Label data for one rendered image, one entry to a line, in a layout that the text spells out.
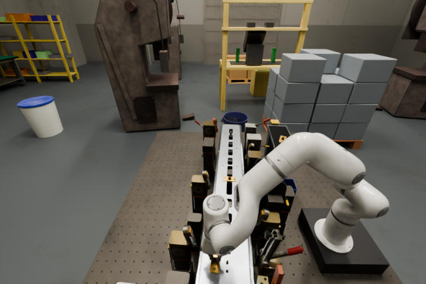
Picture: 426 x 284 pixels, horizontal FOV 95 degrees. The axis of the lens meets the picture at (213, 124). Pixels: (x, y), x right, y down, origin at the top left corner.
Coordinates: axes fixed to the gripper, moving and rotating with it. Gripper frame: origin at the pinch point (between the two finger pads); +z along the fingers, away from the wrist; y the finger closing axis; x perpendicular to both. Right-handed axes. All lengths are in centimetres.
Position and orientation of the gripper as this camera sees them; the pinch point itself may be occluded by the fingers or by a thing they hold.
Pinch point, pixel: (215, 257)
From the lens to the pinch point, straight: 94.0
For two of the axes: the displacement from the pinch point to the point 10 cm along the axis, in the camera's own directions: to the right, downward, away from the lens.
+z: 0.0, 8.8, 4.8
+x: -0.9, 4.8, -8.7
